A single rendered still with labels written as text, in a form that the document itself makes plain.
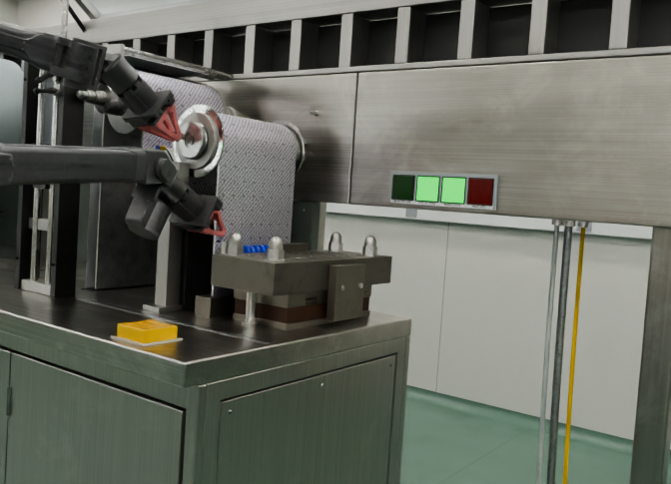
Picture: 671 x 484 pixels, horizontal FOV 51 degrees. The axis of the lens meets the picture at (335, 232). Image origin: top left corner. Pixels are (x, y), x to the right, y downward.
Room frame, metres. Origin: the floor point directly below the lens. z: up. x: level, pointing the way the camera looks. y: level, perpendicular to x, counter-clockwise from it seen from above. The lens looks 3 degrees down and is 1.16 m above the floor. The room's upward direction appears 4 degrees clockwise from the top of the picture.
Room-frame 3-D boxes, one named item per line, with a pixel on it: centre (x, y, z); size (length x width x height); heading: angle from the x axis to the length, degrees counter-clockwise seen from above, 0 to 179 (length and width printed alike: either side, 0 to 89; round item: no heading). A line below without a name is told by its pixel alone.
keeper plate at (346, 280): (1.43, -0.03, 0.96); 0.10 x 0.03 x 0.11; 144
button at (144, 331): (1.16, 0.30, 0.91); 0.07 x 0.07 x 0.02; 54
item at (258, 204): (1.51, 0.17, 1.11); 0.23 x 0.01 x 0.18; 144
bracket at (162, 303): (1.43, 0.34, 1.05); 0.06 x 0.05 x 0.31; 144
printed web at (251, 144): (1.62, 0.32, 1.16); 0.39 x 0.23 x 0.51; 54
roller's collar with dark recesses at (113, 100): (1.57, 0.51, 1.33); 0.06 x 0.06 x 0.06; 54
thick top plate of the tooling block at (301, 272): (1.47, 0.05, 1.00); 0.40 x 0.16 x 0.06; 144
